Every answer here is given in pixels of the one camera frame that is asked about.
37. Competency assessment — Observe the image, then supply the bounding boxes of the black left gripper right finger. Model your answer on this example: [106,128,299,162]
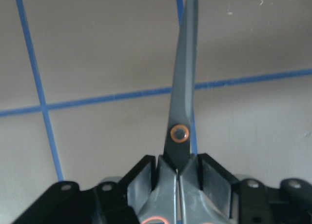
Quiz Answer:
[197,154,312,224]

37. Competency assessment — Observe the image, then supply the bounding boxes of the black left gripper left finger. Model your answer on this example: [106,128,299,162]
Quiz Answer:
[13,155,156,224]

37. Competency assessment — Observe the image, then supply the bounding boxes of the black orange scissors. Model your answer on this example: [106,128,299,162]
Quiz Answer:
[136,0,230,224]

